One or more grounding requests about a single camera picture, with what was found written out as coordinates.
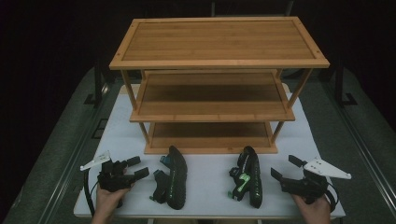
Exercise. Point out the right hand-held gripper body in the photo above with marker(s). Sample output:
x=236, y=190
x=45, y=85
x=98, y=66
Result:
x=306, y=183

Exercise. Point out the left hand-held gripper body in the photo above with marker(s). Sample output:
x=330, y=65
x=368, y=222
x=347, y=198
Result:
x=113, y=180

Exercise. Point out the three-tier wooden shelf rack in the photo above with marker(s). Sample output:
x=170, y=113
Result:
x=218, y=40

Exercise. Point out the person's left hand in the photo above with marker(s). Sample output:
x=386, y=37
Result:
x=109, y=199

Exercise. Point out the person's right hand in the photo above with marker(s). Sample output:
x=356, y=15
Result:
x=313, y=210

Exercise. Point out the dark metal stand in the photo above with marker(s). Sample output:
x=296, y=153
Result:
x=97, y=84
x=342, y=84

